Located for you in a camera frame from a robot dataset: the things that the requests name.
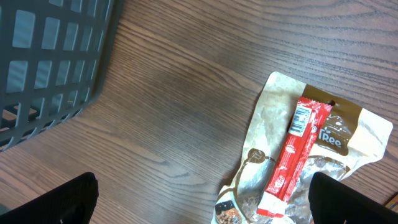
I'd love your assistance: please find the red candy bar wrapper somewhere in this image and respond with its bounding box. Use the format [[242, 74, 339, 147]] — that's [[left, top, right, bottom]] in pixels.
[[257, 96, 332, 218]]

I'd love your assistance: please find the beige snack pouch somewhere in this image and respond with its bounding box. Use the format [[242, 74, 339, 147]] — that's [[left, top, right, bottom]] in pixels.
[[212, 72, 393, 223]]

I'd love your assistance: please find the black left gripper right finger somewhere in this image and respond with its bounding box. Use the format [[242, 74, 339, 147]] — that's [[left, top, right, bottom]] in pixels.
[[308, 172, 397, 224]]

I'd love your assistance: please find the orange small packet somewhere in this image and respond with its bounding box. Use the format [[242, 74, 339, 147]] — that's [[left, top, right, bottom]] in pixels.
[[385, 194, 398, 213]]

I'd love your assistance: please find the grey plastic mesh basket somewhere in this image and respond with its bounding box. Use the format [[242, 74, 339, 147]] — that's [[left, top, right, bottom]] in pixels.
[[1, 0, 124, 151]]

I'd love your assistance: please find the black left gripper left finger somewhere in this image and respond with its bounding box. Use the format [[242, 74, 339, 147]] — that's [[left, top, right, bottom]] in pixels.
[[1, 172, 99, 224]]

